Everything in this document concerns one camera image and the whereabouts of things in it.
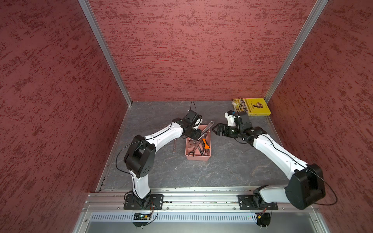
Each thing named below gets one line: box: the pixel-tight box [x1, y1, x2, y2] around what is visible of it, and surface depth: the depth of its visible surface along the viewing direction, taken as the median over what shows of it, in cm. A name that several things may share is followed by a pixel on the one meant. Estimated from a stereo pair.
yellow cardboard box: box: [231, 98, 272, 117], surface depth 117 cm
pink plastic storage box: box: [185, 124, 212, 162], surface depth 94 cm
